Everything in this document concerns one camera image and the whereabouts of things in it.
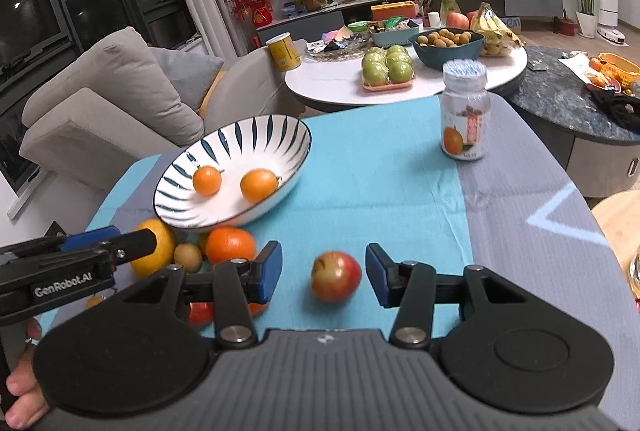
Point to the small red apple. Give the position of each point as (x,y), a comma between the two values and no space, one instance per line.
(200,314)

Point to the pile of longans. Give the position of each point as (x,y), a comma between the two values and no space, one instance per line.
(445,37)

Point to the black cloth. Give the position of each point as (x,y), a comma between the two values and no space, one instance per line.
(617,110)

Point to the dark blue bowl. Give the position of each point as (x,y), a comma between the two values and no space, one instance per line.
(435,57)

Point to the yellow pillow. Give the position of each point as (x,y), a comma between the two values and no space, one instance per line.
(212,93)

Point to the grey-blue pillow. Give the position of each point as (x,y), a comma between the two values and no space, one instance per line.
(187,71)

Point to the clear jar white lid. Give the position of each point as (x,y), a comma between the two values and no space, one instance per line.
(464,121)

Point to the green apple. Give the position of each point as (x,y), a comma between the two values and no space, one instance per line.
(398,52)
(401,71)
(375,72)
(375,56)

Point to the orange box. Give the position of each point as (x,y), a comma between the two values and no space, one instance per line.
(393,11)

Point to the television cabinet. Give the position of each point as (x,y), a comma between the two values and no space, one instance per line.
(530,2)

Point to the white bowl with blue stripes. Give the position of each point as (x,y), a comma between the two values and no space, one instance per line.
(235,146)

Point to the dark marble round table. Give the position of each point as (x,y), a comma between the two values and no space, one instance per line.
(555,96)

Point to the yellow can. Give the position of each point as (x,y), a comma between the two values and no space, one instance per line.
(285,52)

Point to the person's left hand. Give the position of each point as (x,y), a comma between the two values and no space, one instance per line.
(22,396)

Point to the orange kumquat with stem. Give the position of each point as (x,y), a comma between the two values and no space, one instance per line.
(260,186)

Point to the bunch of bananas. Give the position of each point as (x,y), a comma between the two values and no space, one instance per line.
(492,28)

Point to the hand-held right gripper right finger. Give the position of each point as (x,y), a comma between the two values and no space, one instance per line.
(376,268)

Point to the white robot vacuum dock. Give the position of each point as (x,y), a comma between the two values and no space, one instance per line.
(610,18)

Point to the pink fruit tray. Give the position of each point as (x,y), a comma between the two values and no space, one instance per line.
(387,88)

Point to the teal basket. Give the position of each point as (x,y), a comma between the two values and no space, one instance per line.
(392,37)

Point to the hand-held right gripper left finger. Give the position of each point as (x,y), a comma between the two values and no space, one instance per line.
(267,272)

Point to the orange plastic basket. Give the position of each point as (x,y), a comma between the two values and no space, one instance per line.
(619,67)

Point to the white cup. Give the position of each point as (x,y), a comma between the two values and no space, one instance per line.
(434,19)

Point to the red tomato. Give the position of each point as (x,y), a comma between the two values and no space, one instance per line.
(455,20)

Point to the grey remote control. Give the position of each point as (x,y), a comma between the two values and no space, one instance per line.
(538,65)

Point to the large yellow orange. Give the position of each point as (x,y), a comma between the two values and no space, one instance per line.
(165,243)

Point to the pile of snack packets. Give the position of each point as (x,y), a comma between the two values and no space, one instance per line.
(335,48)

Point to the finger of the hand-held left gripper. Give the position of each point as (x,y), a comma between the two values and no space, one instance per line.
(136,244)
(90,238)

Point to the white round table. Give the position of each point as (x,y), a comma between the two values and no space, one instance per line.
(330,81)

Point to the grey sofa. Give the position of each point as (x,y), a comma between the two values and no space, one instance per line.
(110,81)

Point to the large brown longan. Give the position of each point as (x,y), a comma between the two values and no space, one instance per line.
(187,257)

